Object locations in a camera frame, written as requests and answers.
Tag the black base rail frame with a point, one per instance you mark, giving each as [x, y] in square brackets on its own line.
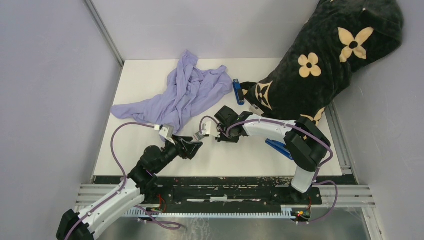
[239, 195]

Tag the blue stapler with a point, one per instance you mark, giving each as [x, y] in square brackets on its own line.
[279, 147]
[238, 91]

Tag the slotted cable duct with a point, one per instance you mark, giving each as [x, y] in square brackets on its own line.
[285, 214]

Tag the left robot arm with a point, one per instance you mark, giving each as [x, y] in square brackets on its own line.
[92, 221]

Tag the beige and black stapler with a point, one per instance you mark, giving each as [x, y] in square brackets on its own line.
[256, 110]

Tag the black floral blanket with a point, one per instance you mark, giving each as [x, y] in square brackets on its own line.
[340, 38]

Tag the box of staples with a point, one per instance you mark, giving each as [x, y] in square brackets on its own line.
[198, 136]

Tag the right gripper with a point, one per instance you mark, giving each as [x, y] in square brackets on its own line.
[222, 138]

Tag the aluminium rail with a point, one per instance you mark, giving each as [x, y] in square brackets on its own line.
[349, 196]

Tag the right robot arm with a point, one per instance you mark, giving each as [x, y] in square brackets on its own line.
[300, 140]

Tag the lavender crumpled cloth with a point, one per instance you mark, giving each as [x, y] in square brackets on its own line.
[189, 93]

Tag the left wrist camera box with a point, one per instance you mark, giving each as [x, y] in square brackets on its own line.
[166, 133]

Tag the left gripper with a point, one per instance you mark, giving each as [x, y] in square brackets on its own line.
[190, 148]

